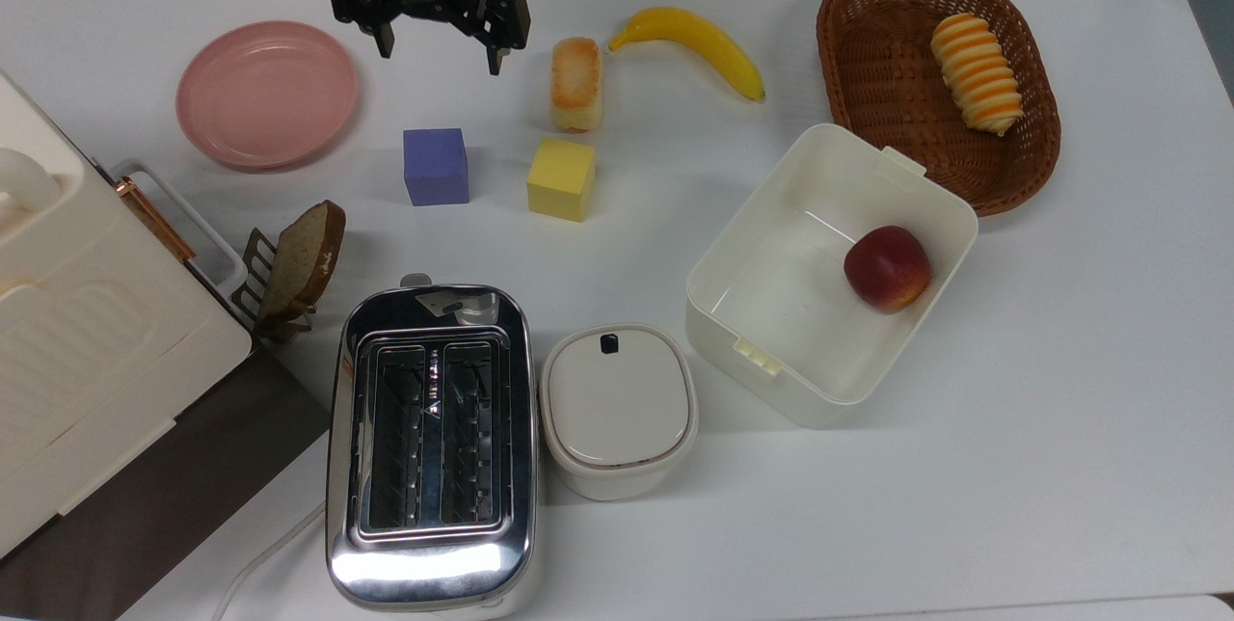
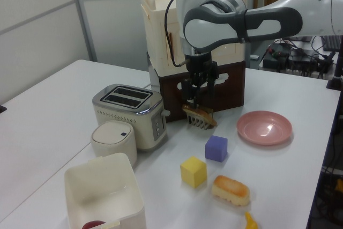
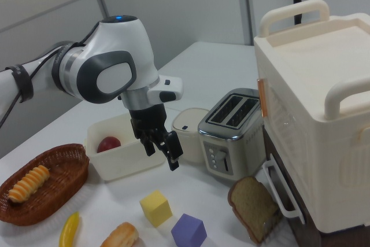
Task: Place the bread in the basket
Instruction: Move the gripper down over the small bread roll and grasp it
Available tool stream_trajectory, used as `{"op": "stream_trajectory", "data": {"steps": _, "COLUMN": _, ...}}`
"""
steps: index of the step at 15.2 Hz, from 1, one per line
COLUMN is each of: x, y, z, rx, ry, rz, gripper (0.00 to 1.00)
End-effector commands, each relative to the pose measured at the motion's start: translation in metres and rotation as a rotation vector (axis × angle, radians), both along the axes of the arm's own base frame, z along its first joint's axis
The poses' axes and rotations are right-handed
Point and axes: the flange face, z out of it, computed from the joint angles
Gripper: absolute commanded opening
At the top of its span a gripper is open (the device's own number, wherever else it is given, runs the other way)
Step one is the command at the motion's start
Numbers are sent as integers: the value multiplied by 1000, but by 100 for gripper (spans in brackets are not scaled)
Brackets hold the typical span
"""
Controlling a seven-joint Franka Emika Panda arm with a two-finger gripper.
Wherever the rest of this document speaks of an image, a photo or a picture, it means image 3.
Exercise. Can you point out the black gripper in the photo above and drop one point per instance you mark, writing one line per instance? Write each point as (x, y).
(148, 121)

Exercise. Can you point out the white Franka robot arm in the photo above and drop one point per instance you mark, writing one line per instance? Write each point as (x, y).
(115, 56)

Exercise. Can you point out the golden bread bun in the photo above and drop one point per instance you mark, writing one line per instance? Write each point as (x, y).
(121, 236)

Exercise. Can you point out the brown bread slice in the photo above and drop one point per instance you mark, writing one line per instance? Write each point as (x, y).
(251, 206)

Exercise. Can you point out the brown wicker basket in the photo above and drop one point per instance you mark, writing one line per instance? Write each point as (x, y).
(43, 184)

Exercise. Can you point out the orange striped twisted bread roll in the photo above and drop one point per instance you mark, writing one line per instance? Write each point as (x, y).
(29, 183)

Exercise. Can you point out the small white lidded container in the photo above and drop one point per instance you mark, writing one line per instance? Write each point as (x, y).
(188, 134)

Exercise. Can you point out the white rectangular plastic tub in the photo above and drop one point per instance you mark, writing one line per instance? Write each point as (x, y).
(121, 160)

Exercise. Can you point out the red apple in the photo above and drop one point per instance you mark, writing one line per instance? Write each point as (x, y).
(109, 144)

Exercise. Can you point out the yellow foam cube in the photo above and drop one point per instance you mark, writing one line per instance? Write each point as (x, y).
(156, 208)

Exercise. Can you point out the silver two-slot toaster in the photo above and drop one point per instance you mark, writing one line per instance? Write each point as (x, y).
(231, 137)

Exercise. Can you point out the purple foam cube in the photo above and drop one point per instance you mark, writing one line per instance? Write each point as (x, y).
(189, 231)

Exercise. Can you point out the yellow banana toy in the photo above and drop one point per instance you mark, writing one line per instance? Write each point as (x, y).
(68, 231)

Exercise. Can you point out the large cream toy oven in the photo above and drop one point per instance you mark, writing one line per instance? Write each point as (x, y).
(318, 114)

